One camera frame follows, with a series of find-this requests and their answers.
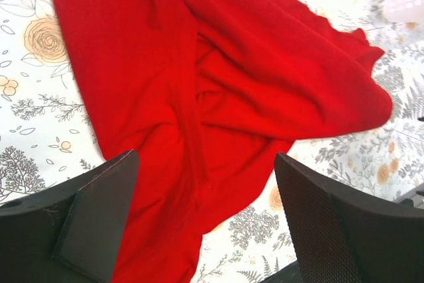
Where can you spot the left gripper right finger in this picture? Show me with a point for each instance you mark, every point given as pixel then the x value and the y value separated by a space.
pixel 341 234

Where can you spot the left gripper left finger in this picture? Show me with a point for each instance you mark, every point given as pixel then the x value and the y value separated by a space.
pixel 71 232

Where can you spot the red t-shirt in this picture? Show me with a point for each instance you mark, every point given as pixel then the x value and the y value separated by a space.
pixel 208 92

